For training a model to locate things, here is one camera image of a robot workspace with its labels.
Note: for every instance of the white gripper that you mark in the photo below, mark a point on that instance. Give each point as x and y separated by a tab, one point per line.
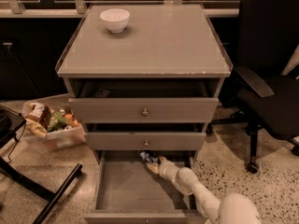
165	170

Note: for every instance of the blue pepsi can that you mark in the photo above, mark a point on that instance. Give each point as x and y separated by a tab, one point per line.
148	156

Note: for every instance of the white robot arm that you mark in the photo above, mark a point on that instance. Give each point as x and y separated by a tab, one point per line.
211	199

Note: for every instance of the brass top drawer knob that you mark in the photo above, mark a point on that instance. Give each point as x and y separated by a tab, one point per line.
145	112

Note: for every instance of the middle grey drawer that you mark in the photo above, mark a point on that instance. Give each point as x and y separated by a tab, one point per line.
161	136

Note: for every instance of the grey drawer cabinet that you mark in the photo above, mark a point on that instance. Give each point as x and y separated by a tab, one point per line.
160	42

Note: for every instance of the dark item in top drawer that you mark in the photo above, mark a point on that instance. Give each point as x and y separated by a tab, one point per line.
101	94

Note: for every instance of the top grey drawer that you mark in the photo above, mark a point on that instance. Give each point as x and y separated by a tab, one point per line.
167	101

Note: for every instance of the green snack bag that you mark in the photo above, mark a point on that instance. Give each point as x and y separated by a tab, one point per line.
57	121

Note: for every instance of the clear plastic snack bin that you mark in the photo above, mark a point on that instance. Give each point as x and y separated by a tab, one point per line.
57	139

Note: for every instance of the black office chair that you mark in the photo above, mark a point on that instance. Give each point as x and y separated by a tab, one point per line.
268	35

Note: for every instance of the chip bag in bin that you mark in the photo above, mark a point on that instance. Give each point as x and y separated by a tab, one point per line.
35	119

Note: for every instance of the white ceramic bowl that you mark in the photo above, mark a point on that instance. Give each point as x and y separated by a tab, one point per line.
115	19

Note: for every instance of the black table stand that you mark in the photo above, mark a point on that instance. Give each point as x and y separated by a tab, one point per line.
10	122

